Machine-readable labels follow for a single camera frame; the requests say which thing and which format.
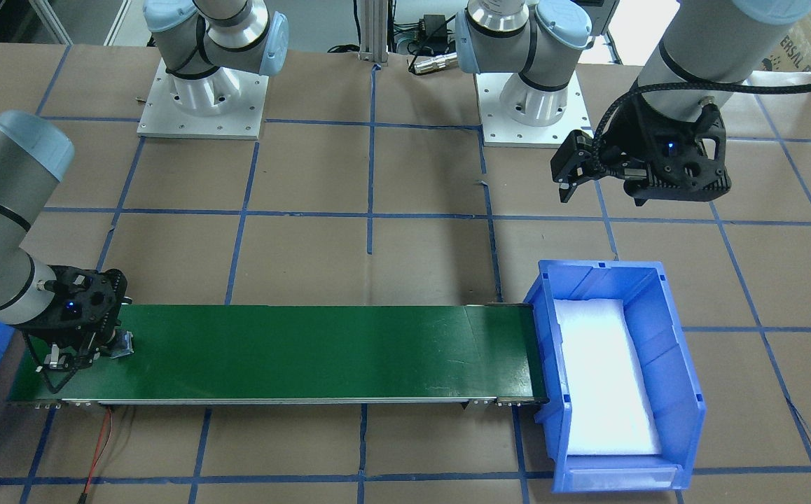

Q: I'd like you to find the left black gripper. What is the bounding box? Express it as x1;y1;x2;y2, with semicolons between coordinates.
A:
550;84;732;207

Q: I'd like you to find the brown paper table cover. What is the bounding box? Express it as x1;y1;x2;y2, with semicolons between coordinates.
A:
0;43;811;503

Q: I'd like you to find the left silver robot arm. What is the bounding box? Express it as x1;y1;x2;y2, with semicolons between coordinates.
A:
455;1;811;205

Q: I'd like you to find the white foam pad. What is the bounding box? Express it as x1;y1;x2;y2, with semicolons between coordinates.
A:
554;299;662;456

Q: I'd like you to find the red black wire pair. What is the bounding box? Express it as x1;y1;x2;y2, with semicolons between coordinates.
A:
83;407;116;495

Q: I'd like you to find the aluminium frame post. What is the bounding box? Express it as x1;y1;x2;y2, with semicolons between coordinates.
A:
356;0;392;67

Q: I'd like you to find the green conveyor belt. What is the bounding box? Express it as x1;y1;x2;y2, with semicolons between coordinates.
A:
8;305;546;405

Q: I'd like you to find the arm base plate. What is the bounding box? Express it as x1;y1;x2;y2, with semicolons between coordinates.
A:
137;62;269;140
475;73;593;148

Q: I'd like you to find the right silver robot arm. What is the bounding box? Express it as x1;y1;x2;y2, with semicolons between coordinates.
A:
0;1;290;375

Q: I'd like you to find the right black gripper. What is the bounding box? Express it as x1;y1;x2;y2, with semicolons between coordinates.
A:
22;265;134;371

